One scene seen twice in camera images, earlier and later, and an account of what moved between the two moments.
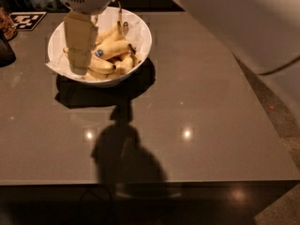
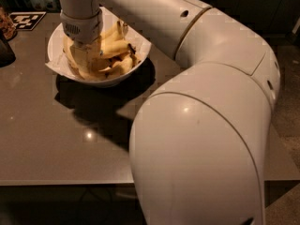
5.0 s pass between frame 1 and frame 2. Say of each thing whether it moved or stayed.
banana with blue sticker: stayed
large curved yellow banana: moved
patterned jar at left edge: stayed
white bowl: stayed
